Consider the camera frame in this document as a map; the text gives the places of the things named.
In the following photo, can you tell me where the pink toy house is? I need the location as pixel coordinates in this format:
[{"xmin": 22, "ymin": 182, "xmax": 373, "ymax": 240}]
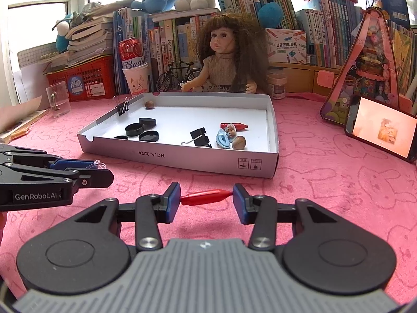
[{"xmin": 320, "ymin": 7, "xmax": 416, "ymax": 125}]

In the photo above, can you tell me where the smartphone with lit screen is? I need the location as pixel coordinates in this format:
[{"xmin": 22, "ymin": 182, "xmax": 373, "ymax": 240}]
[{"xmin": 344, "ymin": 95, "xmax": 416, "ymax": 163}]

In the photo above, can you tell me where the red Budweiser can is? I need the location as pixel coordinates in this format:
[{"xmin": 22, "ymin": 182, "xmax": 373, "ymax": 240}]
[{"xmin": 119, "ymin": 38, "xmax": 145, "ymax": 69}]

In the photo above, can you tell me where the black miniature bicycle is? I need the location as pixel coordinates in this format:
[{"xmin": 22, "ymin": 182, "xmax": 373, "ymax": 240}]
[{"xmin": 156, "ymin": 61, "xmax": 202, "ymax": 92}]

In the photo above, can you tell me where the red plastic basket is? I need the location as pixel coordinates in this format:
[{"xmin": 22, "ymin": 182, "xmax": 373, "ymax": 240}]
[{"xmin": 46, "ymin": 55, "xmax": 115, "ymax": 102}]

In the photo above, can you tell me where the binder clip on box edge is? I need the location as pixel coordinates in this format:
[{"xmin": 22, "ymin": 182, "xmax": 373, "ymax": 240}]
[{"xmin": 113, "ymin": 95, "xmax": 129, "ymax": 116}]

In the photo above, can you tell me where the clear glass cup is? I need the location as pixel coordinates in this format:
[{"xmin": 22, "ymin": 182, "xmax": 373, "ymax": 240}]
[{"xmin": 46, "ymin": 81, "xmax": 71, "ymax": 118}]

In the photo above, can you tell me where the stack of books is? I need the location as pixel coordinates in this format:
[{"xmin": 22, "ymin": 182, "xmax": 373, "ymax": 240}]
[{"xmin": 48, "ymin": 0, "xmax": 134, "ymax": 69}]

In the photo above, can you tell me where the black round cap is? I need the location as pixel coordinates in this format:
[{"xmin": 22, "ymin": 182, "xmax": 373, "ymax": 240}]
[
  {"xmin": 139, "ymin": 130, "xmax": 159, "ymax": 142},
  {"xmin": 113, "ymin": 135, "xmax": 129, "ymax": 140},
  {"xmin": 139, "ymin": 117, "xmax": 157, "ymax": 130},
  {"xmin": 125, "ymin": 122, "xmax": 144, "ymax": 137}
]

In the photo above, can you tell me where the white stationery box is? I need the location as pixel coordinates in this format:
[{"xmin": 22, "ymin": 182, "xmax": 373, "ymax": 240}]
[{"xmin": 266, "ymin": 28, "xmax": 307, "ymax": 64}]

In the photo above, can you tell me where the left hand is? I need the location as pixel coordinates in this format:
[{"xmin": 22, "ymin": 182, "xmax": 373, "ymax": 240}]
[{"xmin": 0, "ymin": 212, "xmax": 8, "ymax": 243}]

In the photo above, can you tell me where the black binder clip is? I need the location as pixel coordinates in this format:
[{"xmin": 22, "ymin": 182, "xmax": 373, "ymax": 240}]
[{"xmin": 181, "ymin": 127, "xmax": 212, "ymax": 148}]

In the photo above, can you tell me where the brown walnut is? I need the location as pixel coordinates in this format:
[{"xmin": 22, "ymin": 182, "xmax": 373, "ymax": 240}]
[
  {"xmin": 232, "ymin": 136, "xmax": 246, "ymax": 150},
  {"xmin": 145, "ymin": 100, "xmax": 155, "ymax": 109}
]

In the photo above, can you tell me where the white cardboard box lid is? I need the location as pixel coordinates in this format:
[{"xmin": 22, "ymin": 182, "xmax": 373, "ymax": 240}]
[{"xmin": 77, "ymin": 92, "xmax": 279, "ymax": 178}]

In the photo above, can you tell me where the red alligator clip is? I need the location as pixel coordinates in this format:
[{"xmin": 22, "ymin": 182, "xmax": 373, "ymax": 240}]
[
  {"xmin": 180, "ymin": 189, "xmax": 232, "ymax": 206},
  {"xmin": 220, "ymin": 122, "xmax": 248, "ymax": 131}
]

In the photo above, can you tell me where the row of upright books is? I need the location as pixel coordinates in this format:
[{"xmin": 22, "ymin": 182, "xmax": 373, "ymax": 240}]
[{"xmin": 125, "ymin": 0, "xmax": 362, "ymax": 93}]

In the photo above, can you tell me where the white paper cup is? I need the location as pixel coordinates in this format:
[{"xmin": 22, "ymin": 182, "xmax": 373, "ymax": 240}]
[{"xmin": 123, "ymin": 64, "xmax": 149, "ymax": 96}]

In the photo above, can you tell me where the brown haired doll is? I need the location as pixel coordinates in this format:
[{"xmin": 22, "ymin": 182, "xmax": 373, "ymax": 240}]
[{"xmin": 181, "ymin": 14, "xmax": 269, "ymax": 93}]

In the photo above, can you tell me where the pink bunny tablecloth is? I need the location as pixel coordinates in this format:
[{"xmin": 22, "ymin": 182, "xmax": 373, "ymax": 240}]
[{"xmin": 1, "ymin": 98, "xmax": 416, "ymax": 303}]

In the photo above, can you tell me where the blue hair clip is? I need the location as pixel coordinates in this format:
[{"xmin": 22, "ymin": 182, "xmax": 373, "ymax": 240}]
[{"xmin": 216, "ymin": 125, "xmax": 237, "ymax": 149}]

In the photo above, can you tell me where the small brown lidded jar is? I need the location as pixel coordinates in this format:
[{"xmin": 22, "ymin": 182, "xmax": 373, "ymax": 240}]
[{"xmin": 267, "ymin": 69, "xmax": 287, "ymax": 100}]

